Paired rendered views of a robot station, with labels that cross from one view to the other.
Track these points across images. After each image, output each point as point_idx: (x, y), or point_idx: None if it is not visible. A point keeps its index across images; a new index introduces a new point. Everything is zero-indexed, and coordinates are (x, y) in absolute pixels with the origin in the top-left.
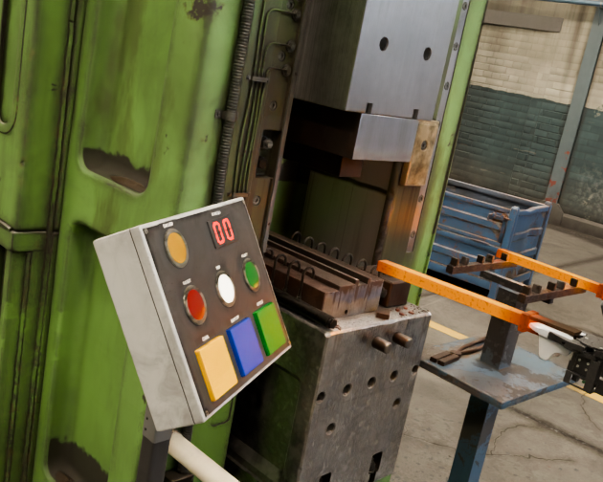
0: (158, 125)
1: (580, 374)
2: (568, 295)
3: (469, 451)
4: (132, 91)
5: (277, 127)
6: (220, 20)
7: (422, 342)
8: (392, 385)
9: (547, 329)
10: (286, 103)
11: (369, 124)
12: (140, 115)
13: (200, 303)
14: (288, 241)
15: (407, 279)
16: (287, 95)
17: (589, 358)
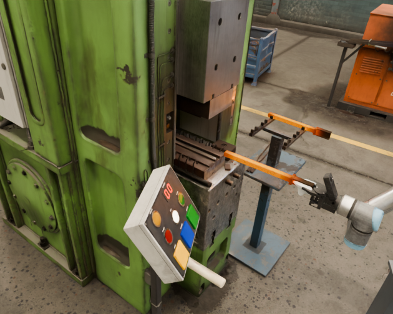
0: (119, 127)
1: (315, 201)
2: (300, 135)
3: (264, 197)
4: (98, 101)
5: (171, 109)
6: (140, 82)
7: (243, 169)
8: (234, 190)
9: (301, 185)
10: (174, 98)
11: (214, 102)
12: (105, 113)
13: (169, 234)
14: (178, 136)
15: (238, 161)
16: (173, 95)
17: (319, 197)
